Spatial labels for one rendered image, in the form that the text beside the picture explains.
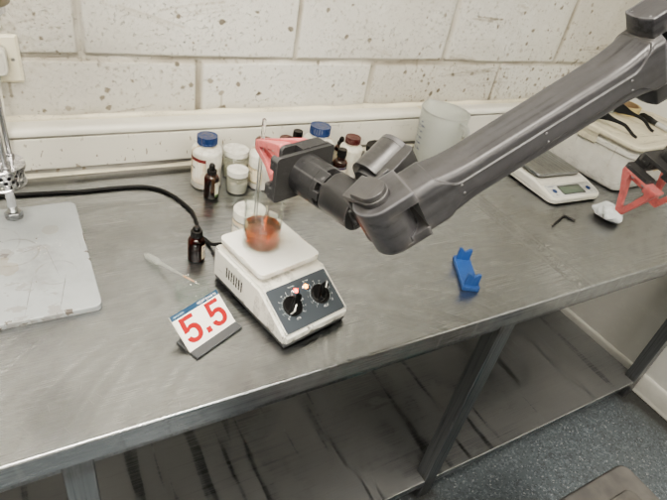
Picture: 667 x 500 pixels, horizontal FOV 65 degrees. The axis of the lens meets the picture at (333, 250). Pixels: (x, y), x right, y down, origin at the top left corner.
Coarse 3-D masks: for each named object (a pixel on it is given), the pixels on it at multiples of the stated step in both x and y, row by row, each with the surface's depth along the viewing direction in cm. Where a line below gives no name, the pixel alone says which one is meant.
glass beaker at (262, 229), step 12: (252, 192) 81; (252, 204) 82; (264, 204) 83; (276, 204) 82; (252, 216) 78; (264, 216) 77; (276, 216) 78; (252, 228) 79; (264, 228) 79; (276, 228) 80; (252, 240) 80; (264, 240) 80; (276, 240) 82; (264, 252) 81
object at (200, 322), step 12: (216, 300) 80; (192, 312) 76; (204, 312) 78; (216, 312) 79; (180, 324) 75; (192, 324) 76; (204, 324) 77; (216, 324) 78; (192, 336) 75; (204, 336) 77
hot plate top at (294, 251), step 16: (224, 240) 83; (240, 240) 84; (288, 240) 86; (304, 240) 87; (240, 256) 80; (256, 256) 81; (272, 256) 82; (288, 256) 83; (304, 256) 83; (256, 272) 78; (272, 272) 79
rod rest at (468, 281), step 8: (456, 256) 105; (464, 256) 104; (456, 264) 103; (464, 264) 103; (464, 272) 101; (472, 272) 101; (464, 280) 99; (472, 280) 97; (464, 288) 97; (472, 288) 97
